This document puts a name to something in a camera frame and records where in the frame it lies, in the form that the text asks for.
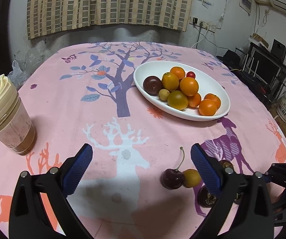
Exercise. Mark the small yellow green fruit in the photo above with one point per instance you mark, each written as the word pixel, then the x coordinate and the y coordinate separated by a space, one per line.
pixel 192 178

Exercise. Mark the small brown passion fruit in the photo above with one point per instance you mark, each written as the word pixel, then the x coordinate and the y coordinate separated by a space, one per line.
pixel 226 164

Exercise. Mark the red cherry tomato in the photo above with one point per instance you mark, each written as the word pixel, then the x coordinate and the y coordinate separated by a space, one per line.
pixel 191 74

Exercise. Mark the small yellow longan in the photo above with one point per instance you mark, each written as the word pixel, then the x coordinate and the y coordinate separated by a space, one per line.
pixel 163 94

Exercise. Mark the striped beige curtain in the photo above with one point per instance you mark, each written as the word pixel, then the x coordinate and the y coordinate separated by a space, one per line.
pixel 45 17

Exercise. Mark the white wall power strip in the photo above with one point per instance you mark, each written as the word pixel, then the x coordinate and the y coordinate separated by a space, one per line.
pixel 207 25

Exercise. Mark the orange tangerine on plate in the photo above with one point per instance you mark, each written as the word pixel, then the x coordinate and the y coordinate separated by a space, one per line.
pixel 178 72

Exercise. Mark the dark cherry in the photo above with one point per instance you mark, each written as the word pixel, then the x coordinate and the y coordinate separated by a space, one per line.
pixel 173 178

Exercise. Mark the yellow orange kumquat fruit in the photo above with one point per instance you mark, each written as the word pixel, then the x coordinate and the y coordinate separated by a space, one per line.
pixel 170 81

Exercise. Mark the large orange front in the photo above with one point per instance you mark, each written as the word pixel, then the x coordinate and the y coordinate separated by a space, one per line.
pixel 207 107

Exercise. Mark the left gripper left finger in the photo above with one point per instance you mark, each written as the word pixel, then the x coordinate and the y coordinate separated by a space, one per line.
pixel 28 218

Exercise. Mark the small orange tangerine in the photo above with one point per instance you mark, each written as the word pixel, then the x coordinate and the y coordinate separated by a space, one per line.
pixel 214 98

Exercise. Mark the dark passion fruit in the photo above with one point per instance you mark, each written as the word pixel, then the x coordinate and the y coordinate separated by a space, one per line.
pixel 205 198

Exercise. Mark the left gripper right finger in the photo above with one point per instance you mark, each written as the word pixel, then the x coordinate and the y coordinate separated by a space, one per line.
pixel 254 216

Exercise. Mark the green yellow plum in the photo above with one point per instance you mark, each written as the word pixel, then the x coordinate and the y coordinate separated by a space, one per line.
pixel 177 100

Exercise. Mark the cream lidded drink jar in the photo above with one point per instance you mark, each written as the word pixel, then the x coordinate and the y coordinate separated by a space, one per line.
pixel 17 131

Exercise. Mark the black shelf rack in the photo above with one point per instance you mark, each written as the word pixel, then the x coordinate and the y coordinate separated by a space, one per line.
pixel 264 71

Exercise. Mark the orange kumquat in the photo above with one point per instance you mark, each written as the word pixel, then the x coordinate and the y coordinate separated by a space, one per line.
pixel 189 86

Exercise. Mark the white plastic bag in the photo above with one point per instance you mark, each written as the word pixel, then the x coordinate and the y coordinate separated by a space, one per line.
pixel 17 76

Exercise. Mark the dark purple plum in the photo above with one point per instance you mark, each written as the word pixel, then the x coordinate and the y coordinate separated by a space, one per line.
pixel 152 85

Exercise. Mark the white oval plate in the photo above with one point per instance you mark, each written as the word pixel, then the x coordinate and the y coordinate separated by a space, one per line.
pixel 207 85

